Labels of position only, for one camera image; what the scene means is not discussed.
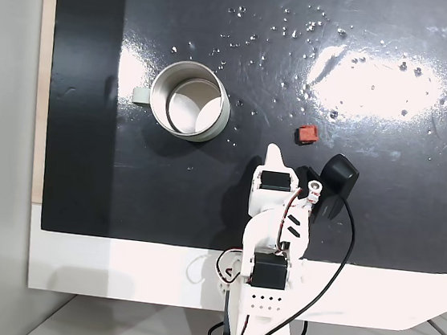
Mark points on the black gripper-mounted camera box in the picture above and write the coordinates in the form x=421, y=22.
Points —
x=339, y=176

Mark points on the small red cube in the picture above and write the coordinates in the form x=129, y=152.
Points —
x=307, y=133

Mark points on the pale green steel mug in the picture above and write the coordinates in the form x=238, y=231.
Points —
x=186, y=104

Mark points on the black rubber table mat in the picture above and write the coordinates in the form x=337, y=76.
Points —
x=83, y=159

